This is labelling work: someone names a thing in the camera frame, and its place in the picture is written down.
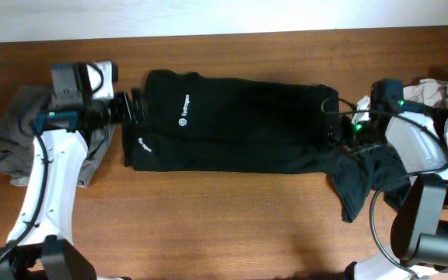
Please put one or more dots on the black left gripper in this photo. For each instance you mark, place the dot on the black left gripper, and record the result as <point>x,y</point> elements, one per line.
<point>127,106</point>

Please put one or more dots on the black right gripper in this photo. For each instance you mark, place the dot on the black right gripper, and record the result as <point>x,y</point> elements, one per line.
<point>337,129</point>

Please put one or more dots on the black logo t-shirt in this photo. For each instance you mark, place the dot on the black logo t-shirt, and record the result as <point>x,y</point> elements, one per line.
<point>192,123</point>

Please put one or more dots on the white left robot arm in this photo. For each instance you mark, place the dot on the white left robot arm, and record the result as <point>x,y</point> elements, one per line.
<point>40,244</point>

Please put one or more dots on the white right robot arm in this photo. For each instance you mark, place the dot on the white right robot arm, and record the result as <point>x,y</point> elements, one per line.
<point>418,132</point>

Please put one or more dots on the dark teal black garment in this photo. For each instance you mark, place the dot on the dark teal black garment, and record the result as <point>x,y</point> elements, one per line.
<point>354,176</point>

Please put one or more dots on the grey folded shirt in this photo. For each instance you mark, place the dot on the grey folded shirt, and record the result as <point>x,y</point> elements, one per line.
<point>16,139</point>

